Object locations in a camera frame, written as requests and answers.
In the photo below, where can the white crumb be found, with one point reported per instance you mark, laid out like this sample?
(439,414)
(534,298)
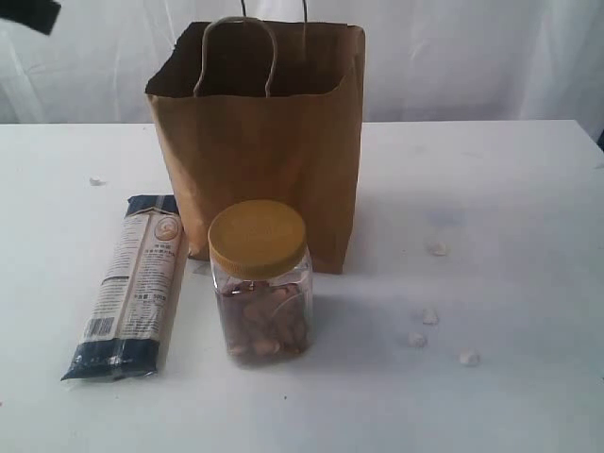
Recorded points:
(469,358)
(430,317)
(416,340)
(437,249)

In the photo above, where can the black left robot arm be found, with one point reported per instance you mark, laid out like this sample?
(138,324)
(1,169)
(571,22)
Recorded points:
(38,15)

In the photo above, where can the brown paper shopping bag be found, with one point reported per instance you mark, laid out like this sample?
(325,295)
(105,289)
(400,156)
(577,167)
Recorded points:
(250,109)

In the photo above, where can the clear jar yellow lid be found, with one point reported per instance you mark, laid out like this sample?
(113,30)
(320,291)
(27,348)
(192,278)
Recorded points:
(262,277)

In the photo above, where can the clear tape scrap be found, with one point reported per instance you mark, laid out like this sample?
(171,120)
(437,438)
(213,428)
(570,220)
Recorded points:
(201,269)

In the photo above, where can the dark blue noodle packet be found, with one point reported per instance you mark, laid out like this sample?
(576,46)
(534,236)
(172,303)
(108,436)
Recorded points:
(123,334)

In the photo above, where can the white backdrop curtain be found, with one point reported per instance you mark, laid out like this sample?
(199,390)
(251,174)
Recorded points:
(425,60)

